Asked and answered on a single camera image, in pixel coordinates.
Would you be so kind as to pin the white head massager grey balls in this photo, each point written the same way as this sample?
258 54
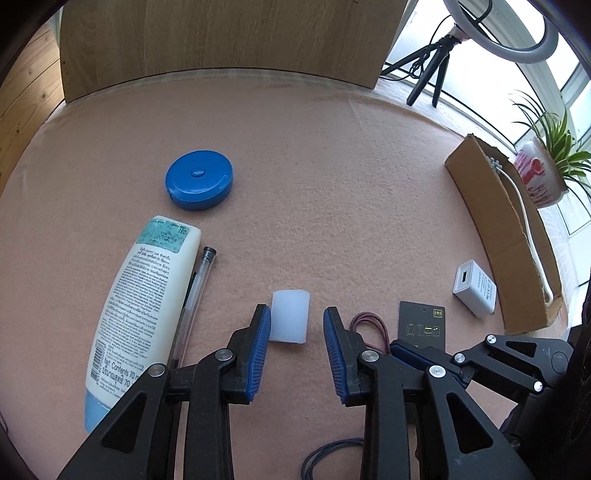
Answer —
526 221

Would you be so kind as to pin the red white flower pot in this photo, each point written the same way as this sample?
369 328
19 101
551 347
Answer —
538 180

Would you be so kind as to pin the wooden board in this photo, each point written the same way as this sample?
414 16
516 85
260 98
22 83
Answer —
207 37

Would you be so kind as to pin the white translucent block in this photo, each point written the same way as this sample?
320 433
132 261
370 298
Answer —
288 316

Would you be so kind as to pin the cardboard box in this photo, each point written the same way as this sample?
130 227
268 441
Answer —
485 203

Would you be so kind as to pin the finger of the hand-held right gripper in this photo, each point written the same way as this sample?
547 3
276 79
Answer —
415 355
531 364

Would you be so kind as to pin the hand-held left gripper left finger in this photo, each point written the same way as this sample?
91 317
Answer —
258 350

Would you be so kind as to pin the white charger adapter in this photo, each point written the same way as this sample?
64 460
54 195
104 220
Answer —
480 290

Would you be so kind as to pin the blue round tape measure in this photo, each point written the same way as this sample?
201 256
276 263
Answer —
198 180

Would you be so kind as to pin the white lotion tube blue cap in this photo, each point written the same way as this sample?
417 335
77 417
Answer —
138 300

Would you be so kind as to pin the dark grey card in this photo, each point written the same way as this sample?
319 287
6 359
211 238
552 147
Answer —
422 323

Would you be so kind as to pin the black tripod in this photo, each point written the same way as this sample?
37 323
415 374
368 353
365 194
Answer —
438 60

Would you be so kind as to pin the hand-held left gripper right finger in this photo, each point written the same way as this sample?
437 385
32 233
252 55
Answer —
334 350

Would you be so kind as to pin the clear pen black cap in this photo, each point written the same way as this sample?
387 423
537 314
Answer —
196 295

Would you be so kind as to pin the green spider plant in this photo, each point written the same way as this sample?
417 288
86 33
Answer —
561 134

